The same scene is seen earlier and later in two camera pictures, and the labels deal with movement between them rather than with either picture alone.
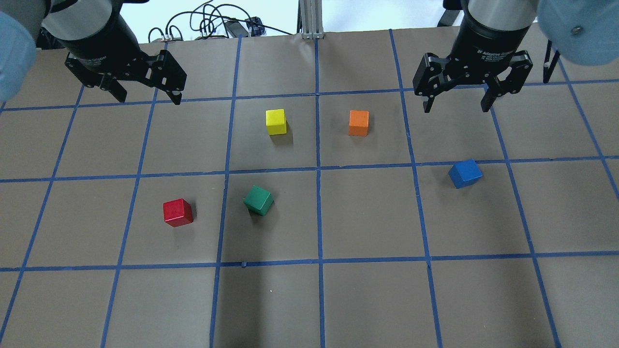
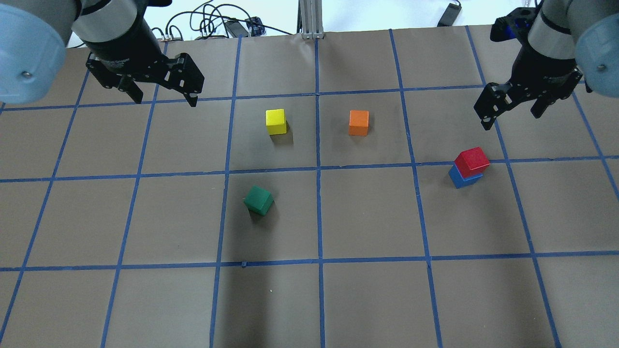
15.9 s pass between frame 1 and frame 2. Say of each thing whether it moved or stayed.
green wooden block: stayed
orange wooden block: stayed
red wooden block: moved
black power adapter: stayed
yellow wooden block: stayed
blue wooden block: stayed
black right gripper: moved
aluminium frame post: stayed
